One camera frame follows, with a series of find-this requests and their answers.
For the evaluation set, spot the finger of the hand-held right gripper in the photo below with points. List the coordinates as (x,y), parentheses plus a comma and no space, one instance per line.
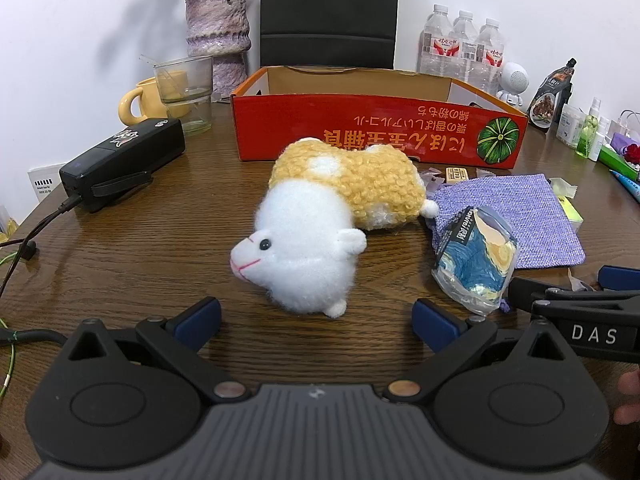
(620,277)
(530,290)

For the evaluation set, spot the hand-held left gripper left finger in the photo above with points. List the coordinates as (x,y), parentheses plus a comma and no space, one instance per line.
(200,317)

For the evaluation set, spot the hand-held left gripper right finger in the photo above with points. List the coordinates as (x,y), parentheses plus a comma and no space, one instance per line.
(435,322)

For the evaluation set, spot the clear candy wrapper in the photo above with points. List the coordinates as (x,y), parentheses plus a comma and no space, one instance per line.
(562,189)
(580,282)
(485,173)
(431,182)

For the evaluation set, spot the blue print tissue pack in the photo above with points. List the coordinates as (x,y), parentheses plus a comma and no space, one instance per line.
(475,265)

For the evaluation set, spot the purple cloth pouch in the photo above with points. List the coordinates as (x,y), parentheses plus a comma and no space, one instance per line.
(540,220)

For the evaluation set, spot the white and yellow plush hamster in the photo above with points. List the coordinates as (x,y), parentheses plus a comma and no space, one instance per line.
(300,240)

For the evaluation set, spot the beige snack packet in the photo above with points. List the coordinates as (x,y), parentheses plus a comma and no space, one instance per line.
(456,173)

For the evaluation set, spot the red cardboard box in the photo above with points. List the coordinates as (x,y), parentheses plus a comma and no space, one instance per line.
(350,130)

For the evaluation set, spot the wooden desktop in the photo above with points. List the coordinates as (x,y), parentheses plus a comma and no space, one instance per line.
(150,260)

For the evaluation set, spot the person's right hand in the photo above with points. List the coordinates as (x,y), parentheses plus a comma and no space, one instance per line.
(630,395)

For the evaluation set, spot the blue and white tube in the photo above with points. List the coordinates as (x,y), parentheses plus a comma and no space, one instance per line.
(627,185)

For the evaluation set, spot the green box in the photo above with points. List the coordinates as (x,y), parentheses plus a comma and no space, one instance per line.
(617,160)

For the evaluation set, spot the red rose ornament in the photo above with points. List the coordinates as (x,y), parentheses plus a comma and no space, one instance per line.
(633,152)

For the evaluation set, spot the small white bottle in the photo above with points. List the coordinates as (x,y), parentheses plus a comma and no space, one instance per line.
(600,142)

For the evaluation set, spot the small purple gift bag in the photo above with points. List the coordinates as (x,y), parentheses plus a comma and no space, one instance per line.
(622,137)

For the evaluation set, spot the green spray bottle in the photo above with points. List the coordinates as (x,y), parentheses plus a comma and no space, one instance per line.
(587,135)

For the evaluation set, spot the white jar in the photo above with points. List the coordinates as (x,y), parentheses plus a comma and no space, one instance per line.
(569,127)

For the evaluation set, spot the black charger case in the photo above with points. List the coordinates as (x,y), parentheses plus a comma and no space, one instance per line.
(125,160)

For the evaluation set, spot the white robot-shaped speaker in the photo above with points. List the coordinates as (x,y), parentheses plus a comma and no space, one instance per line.
(513,80)

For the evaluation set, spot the clear bag of colourful packets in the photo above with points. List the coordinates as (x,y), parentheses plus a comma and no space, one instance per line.
(7,227)

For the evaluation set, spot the yellow mug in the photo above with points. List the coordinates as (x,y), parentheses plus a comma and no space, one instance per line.
(142,102)

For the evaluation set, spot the clear glass cup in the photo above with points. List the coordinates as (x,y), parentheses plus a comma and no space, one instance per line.
(185,95)

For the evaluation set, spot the clear water bottle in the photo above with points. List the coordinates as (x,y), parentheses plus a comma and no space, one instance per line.
(466,40)
(436,45)
(490,60)

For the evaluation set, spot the purple ceramic vase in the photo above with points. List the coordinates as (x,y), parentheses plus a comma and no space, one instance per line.
(217,25)

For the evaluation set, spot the black paper bag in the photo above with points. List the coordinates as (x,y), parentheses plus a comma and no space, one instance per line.
(330,10)

